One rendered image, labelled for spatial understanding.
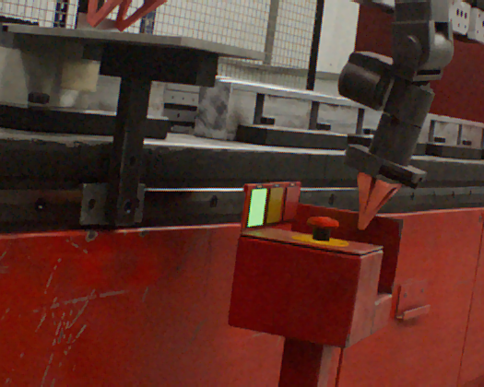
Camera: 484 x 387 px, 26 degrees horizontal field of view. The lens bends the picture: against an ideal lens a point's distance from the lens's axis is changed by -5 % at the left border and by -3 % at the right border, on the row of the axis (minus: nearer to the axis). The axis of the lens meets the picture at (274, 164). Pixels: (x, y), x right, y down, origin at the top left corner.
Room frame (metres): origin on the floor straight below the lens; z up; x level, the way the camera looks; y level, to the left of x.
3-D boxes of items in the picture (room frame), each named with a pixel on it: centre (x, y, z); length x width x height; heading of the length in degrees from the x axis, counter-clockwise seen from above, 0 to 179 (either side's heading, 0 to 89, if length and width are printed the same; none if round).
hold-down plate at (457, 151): (2.56, -0.42, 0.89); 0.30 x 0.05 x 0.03; 151
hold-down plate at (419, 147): (2.21, -0.22, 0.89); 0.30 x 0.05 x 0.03; 151
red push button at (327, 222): (1.35, -0.07, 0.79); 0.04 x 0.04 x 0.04
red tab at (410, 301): (2.18, -0.32, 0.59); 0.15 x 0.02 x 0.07; 151
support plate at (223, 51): (1.29, 0.19, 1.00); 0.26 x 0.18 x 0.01; 61
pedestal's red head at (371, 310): (1.40, -0.08, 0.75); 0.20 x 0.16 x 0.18; 160
